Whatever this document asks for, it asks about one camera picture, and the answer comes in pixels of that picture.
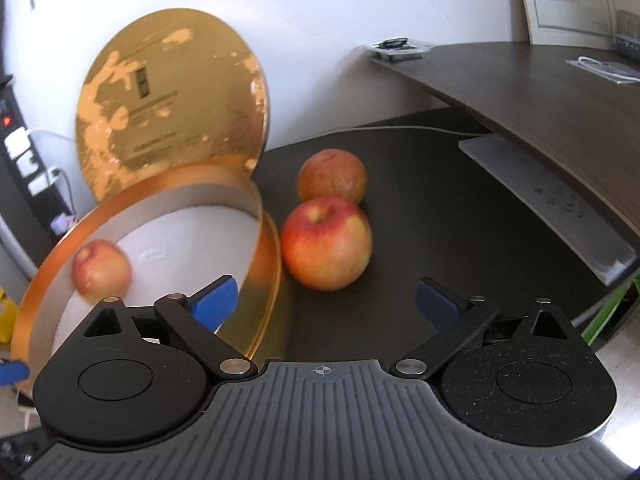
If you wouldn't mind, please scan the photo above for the white paper stack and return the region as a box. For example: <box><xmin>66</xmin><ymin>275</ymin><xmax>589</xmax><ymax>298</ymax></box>
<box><xmin>458</xmin><ymin>134</ymin><xmax>639</xmax><ymax>286</ymax></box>

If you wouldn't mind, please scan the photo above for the white charger cable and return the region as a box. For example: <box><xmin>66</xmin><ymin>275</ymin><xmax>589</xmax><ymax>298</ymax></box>
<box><xmin>29</xmin><ymin>129</ymin><xmax>77</xmax><ymax>211</ymax></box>

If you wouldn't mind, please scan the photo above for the bagged white cable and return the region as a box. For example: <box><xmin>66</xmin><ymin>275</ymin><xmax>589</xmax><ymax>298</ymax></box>
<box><xmin>566</xmin><ymin>56</ymin><xmax>640</xmax><ymax>85</ymax></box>

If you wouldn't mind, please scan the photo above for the clear plastic tray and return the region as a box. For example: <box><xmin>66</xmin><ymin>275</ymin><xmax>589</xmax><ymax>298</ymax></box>
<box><xmin>360</xmin><ymin>36</ymin><xmax>435</xmax><ymax>65</ymax></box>

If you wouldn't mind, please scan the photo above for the pale purple adapter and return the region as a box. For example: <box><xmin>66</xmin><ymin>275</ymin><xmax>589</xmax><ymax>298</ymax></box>
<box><xmin>50</xmin><ymin>212</ymin><xmax>77</xmax><ymax>235</ymax></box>

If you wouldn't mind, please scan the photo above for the dull red apple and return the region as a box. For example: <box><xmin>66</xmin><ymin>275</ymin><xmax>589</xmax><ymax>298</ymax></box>
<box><xmin>297</xmin><ymin>149</ymin><xmax>367</xmax><ymax>207</ymax></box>

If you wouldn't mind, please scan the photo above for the large red yellow apple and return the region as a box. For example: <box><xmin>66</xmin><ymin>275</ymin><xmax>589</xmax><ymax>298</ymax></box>
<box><xmin>280</xmin><ymin>196</ymin><xmax>373</xmax><ymax>292</ymax></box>

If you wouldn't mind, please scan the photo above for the yellow plastic box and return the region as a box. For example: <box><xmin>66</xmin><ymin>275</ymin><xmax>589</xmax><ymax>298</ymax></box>
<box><xmin>0</xmin><ymin>287</ymin><xmax>22</xmax><ymax>346</ymax></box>

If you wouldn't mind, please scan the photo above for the white desktop cable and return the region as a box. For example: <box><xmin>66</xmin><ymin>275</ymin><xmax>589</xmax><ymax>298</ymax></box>
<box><xmin>320</xmin><ymin>124</ymin><xmax>490</xmax><ymax>137</ymax></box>

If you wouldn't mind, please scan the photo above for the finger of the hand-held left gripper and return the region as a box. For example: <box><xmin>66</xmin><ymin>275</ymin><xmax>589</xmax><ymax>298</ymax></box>
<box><xmin>0</xmin><ymin>360</ymin><xmax>29</xmax><ymax>387</ymax></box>

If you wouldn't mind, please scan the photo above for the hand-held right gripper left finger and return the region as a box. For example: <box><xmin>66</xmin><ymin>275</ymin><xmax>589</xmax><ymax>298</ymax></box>
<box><xmin>65</xmin><ymin>274</ymin><xmax>253</xmax><ymax>377</ymax></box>

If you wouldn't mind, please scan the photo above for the round gold tin box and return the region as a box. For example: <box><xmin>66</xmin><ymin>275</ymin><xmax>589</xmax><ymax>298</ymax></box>
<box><xmin>11</xmin><ymin>164</ymin><xmax>283</xmax><ymax>395</ymax></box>

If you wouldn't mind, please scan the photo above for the dark desktop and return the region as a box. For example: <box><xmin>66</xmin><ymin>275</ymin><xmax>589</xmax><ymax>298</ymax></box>
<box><xmin>250</xmin><ymin>107</ymin><xmax>640</xmax><ymax>361</ymax></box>

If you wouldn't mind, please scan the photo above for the dark wooden desk shelf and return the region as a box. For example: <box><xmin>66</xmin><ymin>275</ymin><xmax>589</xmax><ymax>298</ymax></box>
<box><xmin>369</xmin><ymin>41</ymin><xmax>640</xmax><ymax>239</ymax></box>

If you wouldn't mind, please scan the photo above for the black power strip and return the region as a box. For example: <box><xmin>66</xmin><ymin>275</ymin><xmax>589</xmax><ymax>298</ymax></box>
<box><xmin>0</xmin><ymin>75</ymin><xmax>77</xmax><ymax>257</ymax></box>

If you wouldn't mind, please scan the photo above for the green folder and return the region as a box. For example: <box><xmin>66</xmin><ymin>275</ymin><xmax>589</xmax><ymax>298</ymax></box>
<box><xmin>582</xmin><ymin>266</ymin><xmax>640</xmax><ymax>357</ymax></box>

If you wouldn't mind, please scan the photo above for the white charger plug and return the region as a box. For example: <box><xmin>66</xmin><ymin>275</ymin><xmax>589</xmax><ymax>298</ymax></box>
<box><xmin>27</xmin><ymin>167</ymin><xmax>62</xmax><ymax>196</ymax></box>
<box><xmin>4</xmin><ymin>127</ymin><xmax>32</xmax><ymax>155</ymax></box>
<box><xmin>15</xmin><ymin>152</ymin><xmax>40</xmax><ymax>177</ymax></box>

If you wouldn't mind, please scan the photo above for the small red apple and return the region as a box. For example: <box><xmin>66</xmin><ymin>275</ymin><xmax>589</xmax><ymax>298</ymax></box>
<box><xmin>71</xmin><ymin>240</ymin><xmax>133</xmax><ymax>305</ymax></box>

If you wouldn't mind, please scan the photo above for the framed certificate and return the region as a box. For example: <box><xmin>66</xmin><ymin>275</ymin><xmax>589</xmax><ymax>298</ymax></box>
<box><xmin>514</xmin><ymin>0</ymin><xmax>622</xmax><ymax>52</ymax></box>

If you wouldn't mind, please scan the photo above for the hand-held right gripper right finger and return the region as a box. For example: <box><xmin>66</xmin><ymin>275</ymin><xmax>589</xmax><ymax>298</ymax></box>
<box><xmin>390</xmin><ymin>276</ymin><xmax>585</xmax><ymax>380</ymax></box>

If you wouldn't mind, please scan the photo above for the round gold tin lid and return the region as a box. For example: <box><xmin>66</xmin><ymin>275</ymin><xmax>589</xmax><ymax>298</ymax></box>
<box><xmin>75</xmin><ymin>8</ymin><xmax>271</xmax><ymax>206</ymax></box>

